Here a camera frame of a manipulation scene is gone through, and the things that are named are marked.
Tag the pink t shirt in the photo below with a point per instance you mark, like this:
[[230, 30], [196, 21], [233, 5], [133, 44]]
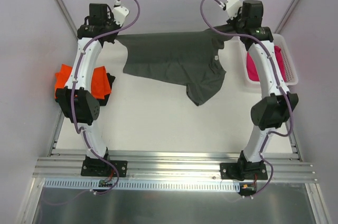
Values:
[[251, 68]]

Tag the dark grey t shirt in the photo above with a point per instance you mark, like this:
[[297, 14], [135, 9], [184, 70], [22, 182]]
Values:
[[189, 59]]

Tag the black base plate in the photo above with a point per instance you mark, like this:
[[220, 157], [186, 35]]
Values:
[[98, 168], [241, 172]]

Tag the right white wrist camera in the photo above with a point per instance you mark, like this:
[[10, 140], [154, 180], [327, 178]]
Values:
[[231, 7]]

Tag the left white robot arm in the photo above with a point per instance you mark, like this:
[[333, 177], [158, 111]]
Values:
[[74, 91]]

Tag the white plastic basket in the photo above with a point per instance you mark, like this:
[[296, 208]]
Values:
[[291, 77]]

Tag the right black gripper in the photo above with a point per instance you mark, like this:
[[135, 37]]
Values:
[[222, 28]]

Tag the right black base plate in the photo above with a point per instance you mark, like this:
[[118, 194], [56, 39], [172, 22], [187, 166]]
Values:
[[241, 172]]

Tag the orange folded t shirt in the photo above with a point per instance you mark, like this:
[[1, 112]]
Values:
[[99, 83]]

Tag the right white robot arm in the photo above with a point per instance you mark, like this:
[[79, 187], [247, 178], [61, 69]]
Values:
[[277, 103]]

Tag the white slotted cable duct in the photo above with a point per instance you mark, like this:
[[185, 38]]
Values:
[[95, 184]]

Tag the black folded t shirt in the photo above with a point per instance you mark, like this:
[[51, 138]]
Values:
[[111, 79]]

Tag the aluminium mounting rail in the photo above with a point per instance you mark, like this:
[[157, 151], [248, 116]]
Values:
[[175, 166]]

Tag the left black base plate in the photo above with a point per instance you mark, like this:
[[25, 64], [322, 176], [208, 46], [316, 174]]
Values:
[[98, 168]]

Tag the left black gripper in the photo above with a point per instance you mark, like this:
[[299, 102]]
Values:
[[111, 36]]

